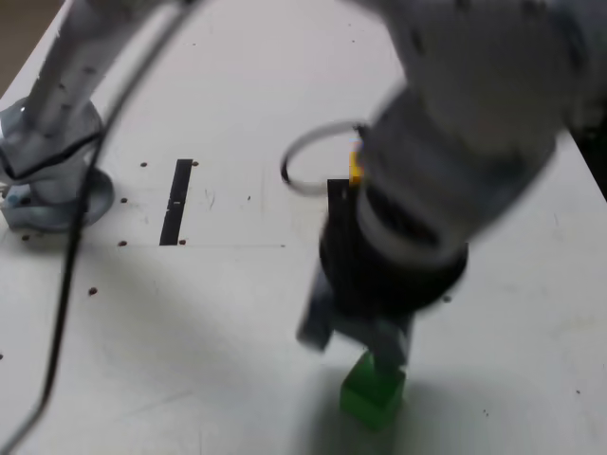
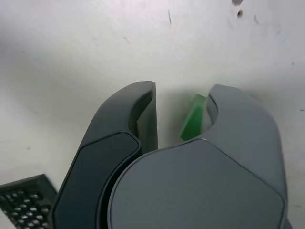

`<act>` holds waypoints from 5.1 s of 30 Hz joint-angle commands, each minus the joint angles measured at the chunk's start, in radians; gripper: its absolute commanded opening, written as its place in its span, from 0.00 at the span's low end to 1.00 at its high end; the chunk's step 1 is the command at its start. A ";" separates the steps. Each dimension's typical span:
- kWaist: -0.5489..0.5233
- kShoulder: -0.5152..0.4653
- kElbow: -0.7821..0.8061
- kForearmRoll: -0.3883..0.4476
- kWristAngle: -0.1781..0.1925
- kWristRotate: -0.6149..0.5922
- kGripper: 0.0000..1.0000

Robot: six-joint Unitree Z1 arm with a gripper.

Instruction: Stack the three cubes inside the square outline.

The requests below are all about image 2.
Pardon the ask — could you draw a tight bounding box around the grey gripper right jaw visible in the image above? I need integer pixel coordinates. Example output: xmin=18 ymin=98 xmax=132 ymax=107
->
xmin=107 ymin=83 xmax=293 ymax=229

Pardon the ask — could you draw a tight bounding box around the green cube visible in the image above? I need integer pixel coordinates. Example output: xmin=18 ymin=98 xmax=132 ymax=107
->
xmin=179 ymin=93 xmax=208 ymax=142

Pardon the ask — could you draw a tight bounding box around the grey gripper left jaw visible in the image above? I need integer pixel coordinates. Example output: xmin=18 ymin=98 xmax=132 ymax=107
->
xmin=52 ymin=80 xmax=159 ymax=229

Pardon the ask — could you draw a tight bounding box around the black keyboard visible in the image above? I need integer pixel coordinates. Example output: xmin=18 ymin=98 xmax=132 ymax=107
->
xmin=0 ymin=173 xmax=59 ymax=229

